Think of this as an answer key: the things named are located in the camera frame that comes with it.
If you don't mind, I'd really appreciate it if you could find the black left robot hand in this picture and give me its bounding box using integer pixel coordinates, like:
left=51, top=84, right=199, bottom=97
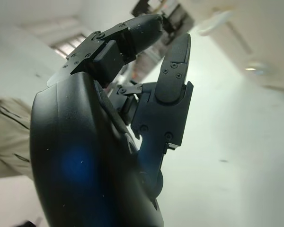
left=29, top=13, right=194, bottom=227

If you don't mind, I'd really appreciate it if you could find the cream white two-slot toaster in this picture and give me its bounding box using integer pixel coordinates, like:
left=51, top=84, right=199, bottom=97
left=198, top=0, right=284, bottom=92

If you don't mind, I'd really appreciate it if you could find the person in beige jacket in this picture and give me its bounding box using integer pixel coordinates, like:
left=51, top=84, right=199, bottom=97
left=0, top=97, right=34, bottom=178

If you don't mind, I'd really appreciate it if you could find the window with blinds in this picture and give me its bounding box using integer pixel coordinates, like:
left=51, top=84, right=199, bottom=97
left=49, top=33, right=89, bottom=57

